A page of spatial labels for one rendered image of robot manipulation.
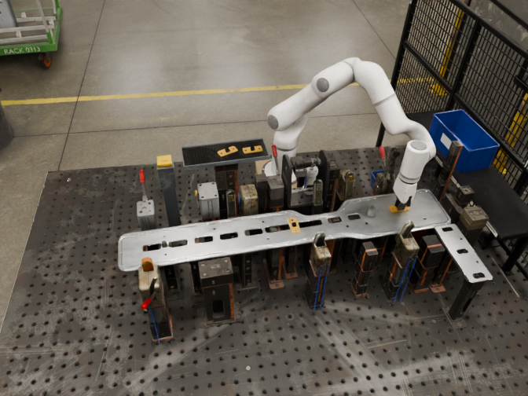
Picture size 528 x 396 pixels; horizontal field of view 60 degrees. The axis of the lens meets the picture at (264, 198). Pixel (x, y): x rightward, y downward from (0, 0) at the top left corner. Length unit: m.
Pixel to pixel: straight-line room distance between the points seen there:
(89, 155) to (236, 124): 1.27
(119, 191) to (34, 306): 0.74
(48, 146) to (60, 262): 2.08
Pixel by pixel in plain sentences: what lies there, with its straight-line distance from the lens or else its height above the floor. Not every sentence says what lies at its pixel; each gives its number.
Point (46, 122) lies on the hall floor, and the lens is 4.58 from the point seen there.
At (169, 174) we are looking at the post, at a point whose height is 1.11.
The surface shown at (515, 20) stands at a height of 1.04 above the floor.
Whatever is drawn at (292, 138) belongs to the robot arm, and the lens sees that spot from 2.26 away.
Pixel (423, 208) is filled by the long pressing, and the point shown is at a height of 1.00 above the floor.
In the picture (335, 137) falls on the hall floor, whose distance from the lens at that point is 4.11.
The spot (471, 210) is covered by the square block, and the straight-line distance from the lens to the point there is 2.09.
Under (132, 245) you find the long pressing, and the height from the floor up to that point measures 1.00.
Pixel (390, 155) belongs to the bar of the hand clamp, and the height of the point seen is 1.18.
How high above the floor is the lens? 2.40
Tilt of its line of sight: 44 degrees down
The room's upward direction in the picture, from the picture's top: 2 degrees clockwise
